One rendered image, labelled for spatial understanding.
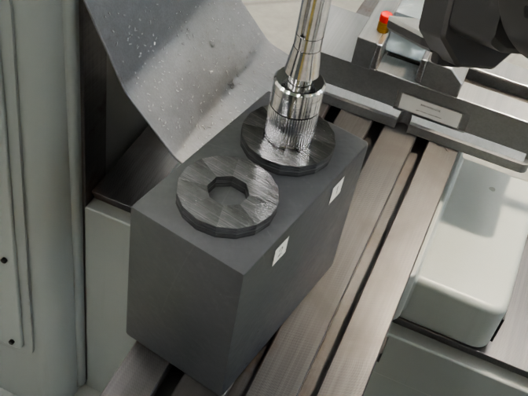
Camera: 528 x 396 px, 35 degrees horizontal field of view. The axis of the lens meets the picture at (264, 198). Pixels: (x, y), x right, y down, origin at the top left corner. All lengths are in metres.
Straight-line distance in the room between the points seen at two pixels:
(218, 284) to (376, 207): 0.37
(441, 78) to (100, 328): 0.75
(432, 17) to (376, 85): 0.68
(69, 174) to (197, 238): 0.56
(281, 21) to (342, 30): 1.82
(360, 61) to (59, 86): 0.39
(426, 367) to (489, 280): 0.16
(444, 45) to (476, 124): 0.68
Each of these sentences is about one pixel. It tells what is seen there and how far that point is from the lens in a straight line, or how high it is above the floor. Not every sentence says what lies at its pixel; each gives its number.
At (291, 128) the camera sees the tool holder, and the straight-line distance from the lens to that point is 0.77.
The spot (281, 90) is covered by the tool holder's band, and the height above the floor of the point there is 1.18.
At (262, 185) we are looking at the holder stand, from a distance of 0.74.
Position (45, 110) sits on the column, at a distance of 1.15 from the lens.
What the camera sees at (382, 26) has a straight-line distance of 1.13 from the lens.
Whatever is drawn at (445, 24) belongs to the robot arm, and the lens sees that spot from 0.47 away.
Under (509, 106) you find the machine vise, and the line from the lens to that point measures 1.15.
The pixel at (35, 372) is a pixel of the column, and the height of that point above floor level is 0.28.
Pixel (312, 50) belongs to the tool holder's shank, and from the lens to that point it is 0.73.
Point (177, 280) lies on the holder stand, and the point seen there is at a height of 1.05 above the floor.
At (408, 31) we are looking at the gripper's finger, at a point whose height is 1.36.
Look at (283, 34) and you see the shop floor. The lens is 2.95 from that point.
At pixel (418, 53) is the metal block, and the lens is 1.15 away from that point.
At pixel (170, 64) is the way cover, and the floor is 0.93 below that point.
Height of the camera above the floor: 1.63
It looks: 45 degrees down
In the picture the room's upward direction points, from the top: 11 degrees clockwise
